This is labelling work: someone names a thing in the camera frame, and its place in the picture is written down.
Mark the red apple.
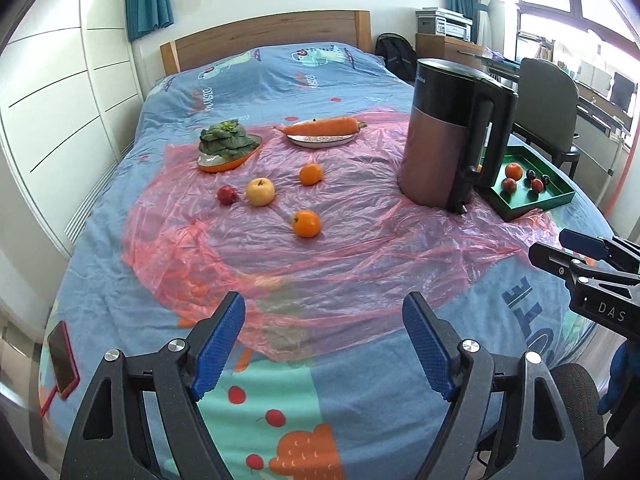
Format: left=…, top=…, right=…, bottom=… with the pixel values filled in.
left=217, top=185, right=239, bottom=206
left=529, top=179, right=544, bottom=194
left=501, top=178, right=518, bottom=196

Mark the red apple front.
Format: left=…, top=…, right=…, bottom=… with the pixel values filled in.
left=501, top=178, right=518, bottom=196

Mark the bumpy mandarin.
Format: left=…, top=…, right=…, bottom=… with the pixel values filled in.
left=504, top=162, right=524, bottom=181

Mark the smooth orange front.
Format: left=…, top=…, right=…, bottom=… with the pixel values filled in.
left=292, top=209, right=322, bottom=238

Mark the yellow apple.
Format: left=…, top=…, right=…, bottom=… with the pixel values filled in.
left=245, top=178, right=276, bottom=207

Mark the mandarin orange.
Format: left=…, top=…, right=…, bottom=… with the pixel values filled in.
left=298, top=162, right=323, bottom=186

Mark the right hand blue glove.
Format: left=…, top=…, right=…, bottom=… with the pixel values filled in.
left=597, top=341, right=640, bottom=415

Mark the pink framed mirror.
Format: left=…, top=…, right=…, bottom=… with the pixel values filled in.
left=604, top=110, right=639, bottom=219

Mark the green metal tray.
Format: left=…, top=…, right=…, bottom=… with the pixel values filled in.
left=477, top=145, right=575, bottom=221

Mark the red cased phone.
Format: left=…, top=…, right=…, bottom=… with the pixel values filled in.
left=40, top=321, right=80, bottom=417

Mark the white desk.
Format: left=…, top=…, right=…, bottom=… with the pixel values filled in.
left=474, top=54, right=631, bottom=176

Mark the grey desk chair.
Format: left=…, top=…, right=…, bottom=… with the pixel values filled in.
left=513, top=58, right=580, bottom=178

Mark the black copper electric kettle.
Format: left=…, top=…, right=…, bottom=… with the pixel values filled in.
left=397, top=58, right=518, bottom=214

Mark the blue patterned bed cover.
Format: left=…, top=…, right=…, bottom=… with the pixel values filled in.
left=51, top=44, right=611, bottom=479

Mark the pink plastic sheet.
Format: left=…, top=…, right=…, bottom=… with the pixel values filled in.
left=122, top=110, right=559, bottom=361

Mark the orange dish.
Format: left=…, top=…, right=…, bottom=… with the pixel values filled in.
left=196, top=134, right=262, bottom=174

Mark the green bok choy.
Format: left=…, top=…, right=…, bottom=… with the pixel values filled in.
left=198, top=119, right=262, bottom=160

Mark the wooden drawer cabinet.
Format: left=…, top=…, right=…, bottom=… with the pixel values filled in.
left=416, top=34, right=486, bottom=72

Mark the large carrot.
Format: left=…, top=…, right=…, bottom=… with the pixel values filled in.
left=280, top=116, right=366, bottom=136

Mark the black backpack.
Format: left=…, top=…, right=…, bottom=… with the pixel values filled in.
left=374, top=32, right=418, bottom=84

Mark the white patterned plate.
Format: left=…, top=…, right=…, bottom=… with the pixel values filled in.
left=283, top=133, right=357, bottom=148

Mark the white printer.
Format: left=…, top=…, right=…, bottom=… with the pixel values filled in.
left=416, top=8, right=473, bottom=42

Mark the white wardrobe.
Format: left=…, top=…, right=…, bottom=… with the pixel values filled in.
left=1, top=0, right=143, bottom=258

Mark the wooden headboard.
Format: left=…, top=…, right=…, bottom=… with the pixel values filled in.
left=160, top=10, right=373, bottom=76

